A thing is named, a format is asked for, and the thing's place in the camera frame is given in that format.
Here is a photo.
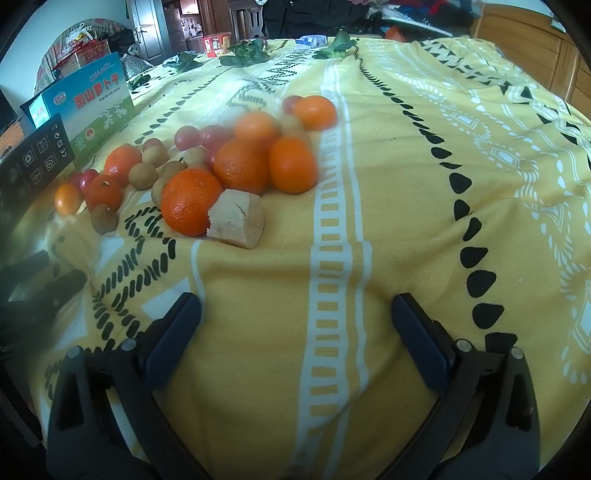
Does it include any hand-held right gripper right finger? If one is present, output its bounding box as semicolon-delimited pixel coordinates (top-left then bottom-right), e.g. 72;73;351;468
392;292;541;480

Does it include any black jacket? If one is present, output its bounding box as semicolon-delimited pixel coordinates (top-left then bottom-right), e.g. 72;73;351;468
263;0;370;38

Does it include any wooden chair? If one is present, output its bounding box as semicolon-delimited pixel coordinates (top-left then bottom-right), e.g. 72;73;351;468
228;0;266;47

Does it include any grey door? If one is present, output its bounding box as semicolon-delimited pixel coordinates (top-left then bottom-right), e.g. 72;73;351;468
127;0;167;65

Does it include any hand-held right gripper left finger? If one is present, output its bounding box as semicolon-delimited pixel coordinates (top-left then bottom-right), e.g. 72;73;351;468
45;292;208;480

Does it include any wooden wardrobe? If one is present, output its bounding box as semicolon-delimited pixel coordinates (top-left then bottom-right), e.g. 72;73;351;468
471;2;591;121

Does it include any black shaver box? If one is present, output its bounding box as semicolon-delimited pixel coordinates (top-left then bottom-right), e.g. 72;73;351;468
0;113;76;204

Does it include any pink patterned cloth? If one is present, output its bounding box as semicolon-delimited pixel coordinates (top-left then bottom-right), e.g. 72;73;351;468
34;28;70;93

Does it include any blue and white packet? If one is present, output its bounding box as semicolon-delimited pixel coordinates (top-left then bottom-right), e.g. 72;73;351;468
295;34;329;51

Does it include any dark clothing heap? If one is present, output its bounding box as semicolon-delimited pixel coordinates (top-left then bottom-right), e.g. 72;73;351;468
108;28;139;58

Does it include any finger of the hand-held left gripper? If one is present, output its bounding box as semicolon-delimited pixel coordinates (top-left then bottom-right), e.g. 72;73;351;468
0;269;88;320
0;250;51;278

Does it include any beige sugarcane chunk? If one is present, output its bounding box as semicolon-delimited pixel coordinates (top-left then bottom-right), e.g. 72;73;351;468
206;188;265;250

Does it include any red snack box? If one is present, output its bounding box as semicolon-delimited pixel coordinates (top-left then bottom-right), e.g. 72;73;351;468
201;31;232;58

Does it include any pile of tangerines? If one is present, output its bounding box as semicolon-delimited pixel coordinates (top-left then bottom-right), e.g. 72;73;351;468
54;95;338;237

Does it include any pile of colourful clothes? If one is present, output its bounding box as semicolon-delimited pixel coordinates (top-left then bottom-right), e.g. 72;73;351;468
360;0;472;38

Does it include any blue and green carton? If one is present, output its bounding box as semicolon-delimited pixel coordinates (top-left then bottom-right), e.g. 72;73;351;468
21;53;136;168

